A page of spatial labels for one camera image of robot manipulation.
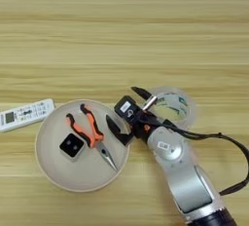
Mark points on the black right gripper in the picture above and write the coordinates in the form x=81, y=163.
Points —
x=146, y=124

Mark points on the orange black needle-nose pliers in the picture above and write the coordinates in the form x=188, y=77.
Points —
x=90, y=132

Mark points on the clear tape roll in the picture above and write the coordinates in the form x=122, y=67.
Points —
x=191, y=113

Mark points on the beige round plate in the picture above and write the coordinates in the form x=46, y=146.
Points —
x=81, y=178

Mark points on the white remote control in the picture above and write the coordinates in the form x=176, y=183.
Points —
x=26, y=114

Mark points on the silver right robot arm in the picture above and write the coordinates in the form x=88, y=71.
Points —
x=188, y=178

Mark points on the small black box white label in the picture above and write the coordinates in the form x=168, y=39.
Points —
x=127, y=108

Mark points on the black white square adapter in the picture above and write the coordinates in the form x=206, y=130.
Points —
x=72, y=146

